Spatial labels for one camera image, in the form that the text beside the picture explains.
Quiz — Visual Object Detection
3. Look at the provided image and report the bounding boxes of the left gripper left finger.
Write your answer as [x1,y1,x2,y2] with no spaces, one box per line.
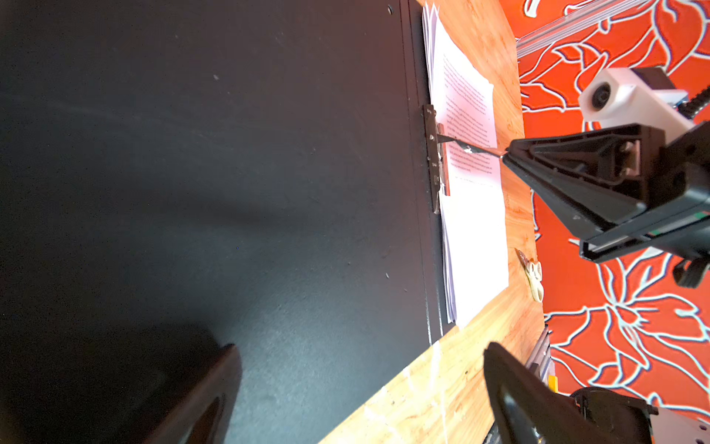
[142,344,242,443]

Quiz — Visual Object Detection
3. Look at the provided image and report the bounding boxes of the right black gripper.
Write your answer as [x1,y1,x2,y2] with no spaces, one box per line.
[502,122,709,264]

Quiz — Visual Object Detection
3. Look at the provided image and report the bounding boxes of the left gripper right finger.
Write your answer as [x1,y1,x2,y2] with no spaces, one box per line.
[484,342,586,443]

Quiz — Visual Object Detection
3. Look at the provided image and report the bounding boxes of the printed sheet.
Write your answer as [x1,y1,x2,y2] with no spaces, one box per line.
[423,6,508,329]

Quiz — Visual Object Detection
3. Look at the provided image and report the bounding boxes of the blue folder black inside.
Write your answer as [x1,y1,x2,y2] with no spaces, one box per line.
[1,1,447,443]

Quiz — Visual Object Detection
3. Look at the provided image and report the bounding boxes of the yellow block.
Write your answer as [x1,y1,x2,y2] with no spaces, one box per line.
[547,375,558,393]

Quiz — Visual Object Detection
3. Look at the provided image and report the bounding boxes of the white scissors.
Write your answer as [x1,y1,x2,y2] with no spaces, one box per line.
[515,249,545,303]

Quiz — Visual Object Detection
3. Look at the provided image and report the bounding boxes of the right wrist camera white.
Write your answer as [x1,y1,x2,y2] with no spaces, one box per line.
[579,67,695,142]

